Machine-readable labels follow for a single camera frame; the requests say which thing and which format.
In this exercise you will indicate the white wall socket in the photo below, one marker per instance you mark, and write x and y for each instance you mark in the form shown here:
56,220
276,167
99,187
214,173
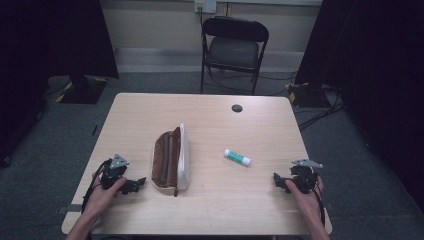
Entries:
205,6

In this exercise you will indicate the person's left hand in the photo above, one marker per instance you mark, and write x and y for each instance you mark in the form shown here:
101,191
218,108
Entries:
102,197

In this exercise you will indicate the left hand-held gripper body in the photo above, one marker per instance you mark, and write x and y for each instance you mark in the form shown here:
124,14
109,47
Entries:
113,170

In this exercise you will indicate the black curtain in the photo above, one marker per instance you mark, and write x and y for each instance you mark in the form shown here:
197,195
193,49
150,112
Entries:
40,50
370,66

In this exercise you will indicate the person's right hand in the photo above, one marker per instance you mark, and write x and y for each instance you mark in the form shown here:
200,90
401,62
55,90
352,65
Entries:
307,198

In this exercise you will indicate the green and white glue stick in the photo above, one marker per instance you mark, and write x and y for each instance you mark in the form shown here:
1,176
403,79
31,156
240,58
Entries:
237,157

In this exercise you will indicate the brown and white pencil case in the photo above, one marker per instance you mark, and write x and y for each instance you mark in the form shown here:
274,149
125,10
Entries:
170,161

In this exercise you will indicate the black folding chair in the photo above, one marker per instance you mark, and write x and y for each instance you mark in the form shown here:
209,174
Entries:
233,50

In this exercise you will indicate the black stand base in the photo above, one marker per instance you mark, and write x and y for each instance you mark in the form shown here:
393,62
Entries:
83,89
306,94

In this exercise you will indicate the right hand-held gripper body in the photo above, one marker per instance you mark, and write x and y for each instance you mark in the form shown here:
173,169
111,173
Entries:
304,176

